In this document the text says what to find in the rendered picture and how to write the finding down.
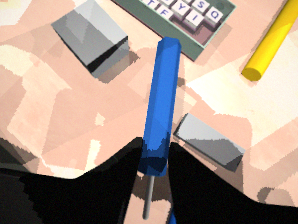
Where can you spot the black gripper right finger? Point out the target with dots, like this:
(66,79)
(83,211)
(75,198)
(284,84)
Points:
(200,196)

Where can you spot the blue stylus with grey tip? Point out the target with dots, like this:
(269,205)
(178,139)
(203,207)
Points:
(158,125)

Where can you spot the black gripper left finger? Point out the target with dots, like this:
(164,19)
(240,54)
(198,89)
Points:
(99,196)

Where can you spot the yellow cylindrical rod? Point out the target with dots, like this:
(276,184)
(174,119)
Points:
(266,50)

